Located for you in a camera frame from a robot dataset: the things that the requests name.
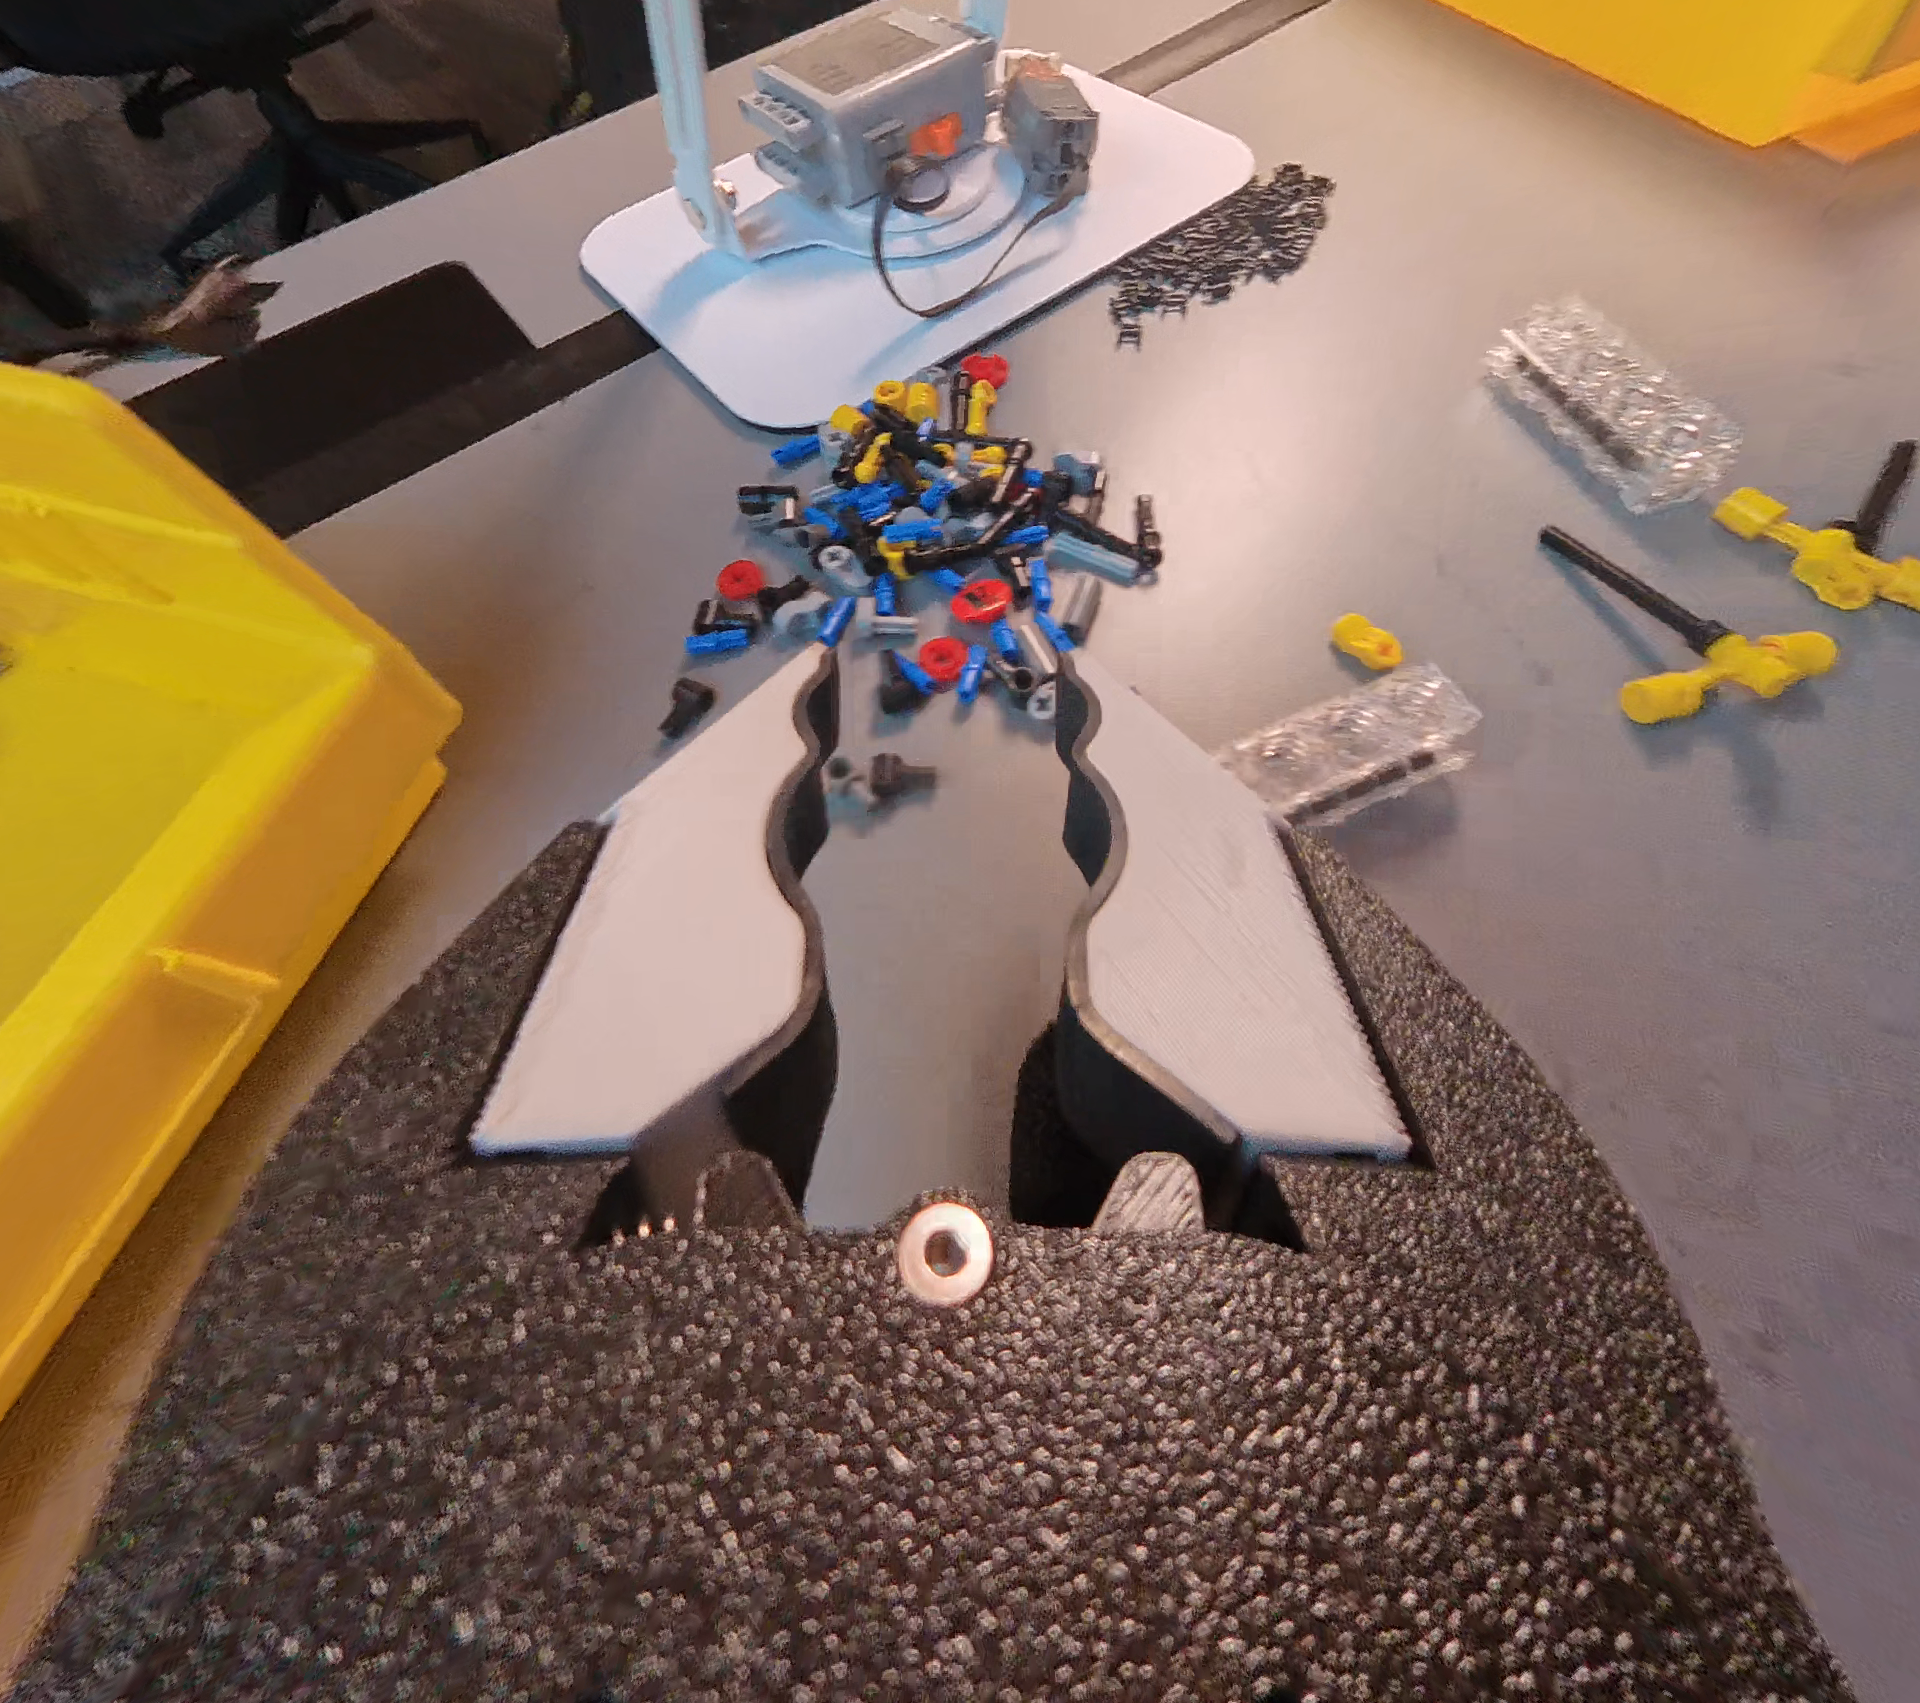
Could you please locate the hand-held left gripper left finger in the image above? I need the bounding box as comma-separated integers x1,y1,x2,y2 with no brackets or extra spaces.
468,645,843,1161

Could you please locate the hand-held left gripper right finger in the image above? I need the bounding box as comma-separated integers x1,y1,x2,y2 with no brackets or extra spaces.
1050,649,1421,1165

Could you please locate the clear toy brick block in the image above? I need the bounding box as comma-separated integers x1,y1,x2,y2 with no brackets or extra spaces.
1484,295,1747,517
1218,663,1484,827

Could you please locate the pile of small toy pieces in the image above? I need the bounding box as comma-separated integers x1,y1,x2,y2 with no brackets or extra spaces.
661,353,1164,819

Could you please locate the yellow piston axle assembly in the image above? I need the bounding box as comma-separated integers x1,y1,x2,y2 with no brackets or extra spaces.
1715,439,1920,613
1540,525,1841,727

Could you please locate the grey desk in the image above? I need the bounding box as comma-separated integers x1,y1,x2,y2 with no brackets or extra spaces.
0,0,1920,1703

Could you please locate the white book stand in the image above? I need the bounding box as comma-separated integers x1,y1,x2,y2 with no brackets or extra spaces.
582,0,1261,433

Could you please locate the grey toy motor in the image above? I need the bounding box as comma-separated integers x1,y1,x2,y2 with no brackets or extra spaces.
1003,67,1109,207

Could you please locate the grey battery box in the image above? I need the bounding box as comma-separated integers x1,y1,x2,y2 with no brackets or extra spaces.
739,23,1003,215

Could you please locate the pile of black chain links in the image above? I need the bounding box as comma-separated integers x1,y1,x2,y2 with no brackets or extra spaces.
1107,165,1339,351

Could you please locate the black cable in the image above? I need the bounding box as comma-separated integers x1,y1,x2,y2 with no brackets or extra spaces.
871,149,1060,319

